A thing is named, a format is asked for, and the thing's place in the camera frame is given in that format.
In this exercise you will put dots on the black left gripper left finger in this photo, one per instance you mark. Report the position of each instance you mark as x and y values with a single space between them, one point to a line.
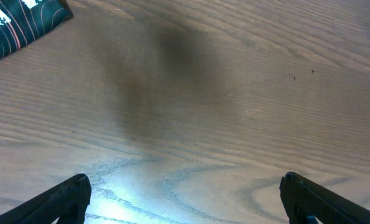
64 203

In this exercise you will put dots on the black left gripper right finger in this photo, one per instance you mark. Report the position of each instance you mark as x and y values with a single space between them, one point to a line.
306 202

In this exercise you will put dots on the black printed folded shirt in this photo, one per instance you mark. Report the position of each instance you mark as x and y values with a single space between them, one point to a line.
24 21

